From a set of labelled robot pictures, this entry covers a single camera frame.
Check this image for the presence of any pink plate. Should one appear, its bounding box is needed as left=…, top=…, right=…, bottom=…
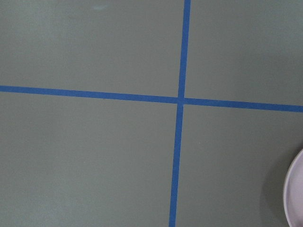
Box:
left=283, top=150, right=303, bottom=227

